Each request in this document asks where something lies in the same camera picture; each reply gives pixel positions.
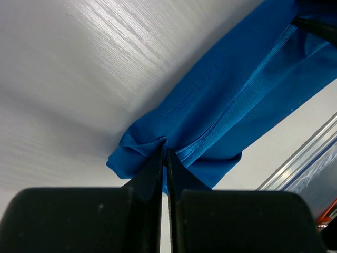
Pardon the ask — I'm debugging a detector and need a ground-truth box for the aluminium front rail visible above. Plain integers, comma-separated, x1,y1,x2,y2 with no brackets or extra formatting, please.
257,114,336,190

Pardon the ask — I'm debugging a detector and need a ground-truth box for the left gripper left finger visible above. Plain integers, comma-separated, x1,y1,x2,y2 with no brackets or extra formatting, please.
1,149,164,252

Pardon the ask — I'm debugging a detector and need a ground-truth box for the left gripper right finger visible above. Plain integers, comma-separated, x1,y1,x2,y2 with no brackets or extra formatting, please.
167,149,327,252

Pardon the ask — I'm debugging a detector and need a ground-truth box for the blue satin napkin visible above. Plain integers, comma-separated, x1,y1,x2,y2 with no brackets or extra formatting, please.
106,1,336,188

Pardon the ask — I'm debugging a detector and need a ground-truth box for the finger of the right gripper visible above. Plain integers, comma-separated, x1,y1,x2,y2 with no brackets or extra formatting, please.
291,17,337,47

